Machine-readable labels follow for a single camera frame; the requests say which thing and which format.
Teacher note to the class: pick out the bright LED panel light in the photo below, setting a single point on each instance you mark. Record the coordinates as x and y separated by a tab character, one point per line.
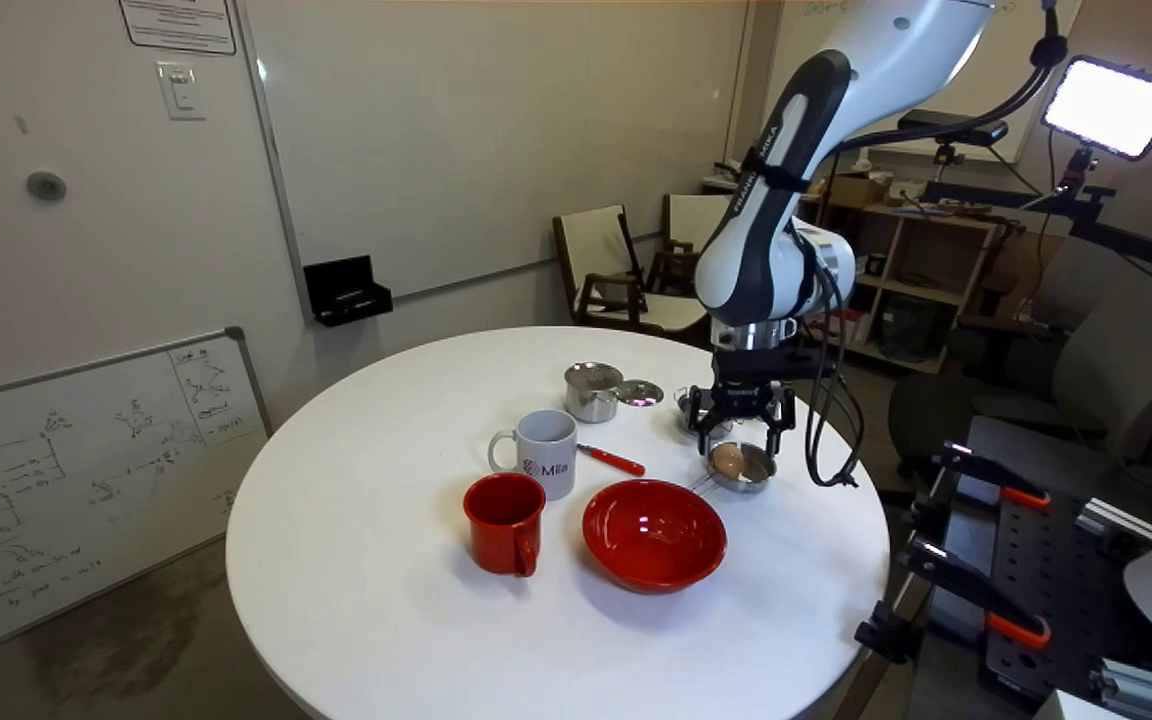
1103	104

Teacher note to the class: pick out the silver pan with wire handle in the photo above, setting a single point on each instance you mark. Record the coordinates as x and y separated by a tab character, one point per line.
758	472

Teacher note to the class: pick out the brown egg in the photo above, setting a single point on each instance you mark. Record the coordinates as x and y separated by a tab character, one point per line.
734	462

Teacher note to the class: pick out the white mug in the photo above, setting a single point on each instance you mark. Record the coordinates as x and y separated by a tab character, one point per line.
540	446

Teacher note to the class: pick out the small silver pot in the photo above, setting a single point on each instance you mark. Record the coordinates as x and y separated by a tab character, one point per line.
594	392

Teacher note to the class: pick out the orange handled clamp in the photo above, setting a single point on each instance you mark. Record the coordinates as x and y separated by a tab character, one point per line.
1015	486

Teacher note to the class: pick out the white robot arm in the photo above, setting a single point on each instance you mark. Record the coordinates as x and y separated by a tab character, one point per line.
765	268

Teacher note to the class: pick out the leaning whiteboard with drawings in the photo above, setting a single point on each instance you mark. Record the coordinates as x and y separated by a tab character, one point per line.
118	465

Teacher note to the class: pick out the red bowl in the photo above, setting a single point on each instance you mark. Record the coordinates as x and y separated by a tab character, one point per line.
652	537

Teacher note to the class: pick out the silver pot lid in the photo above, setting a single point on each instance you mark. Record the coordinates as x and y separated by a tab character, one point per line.
637	392

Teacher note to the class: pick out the wooden shelf unit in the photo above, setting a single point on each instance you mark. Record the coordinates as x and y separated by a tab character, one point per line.
917	276

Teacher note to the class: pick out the grey armchair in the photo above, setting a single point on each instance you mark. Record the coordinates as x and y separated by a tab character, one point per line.
1088	381

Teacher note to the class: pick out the red handled utensil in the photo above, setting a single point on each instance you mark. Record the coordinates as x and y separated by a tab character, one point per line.
609	462

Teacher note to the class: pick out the black eraser tray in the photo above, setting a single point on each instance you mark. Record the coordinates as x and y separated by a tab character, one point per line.
346	291

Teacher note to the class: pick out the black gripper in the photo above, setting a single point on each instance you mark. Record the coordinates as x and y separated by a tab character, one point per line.
748	387

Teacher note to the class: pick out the white folding chair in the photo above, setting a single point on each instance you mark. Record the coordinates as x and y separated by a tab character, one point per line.
605	276

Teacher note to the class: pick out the wall mounted whiteboard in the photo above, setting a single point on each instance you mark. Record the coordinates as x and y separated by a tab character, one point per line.
440	138

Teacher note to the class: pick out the red mug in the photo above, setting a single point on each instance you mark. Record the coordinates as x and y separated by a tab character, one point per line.
507	523

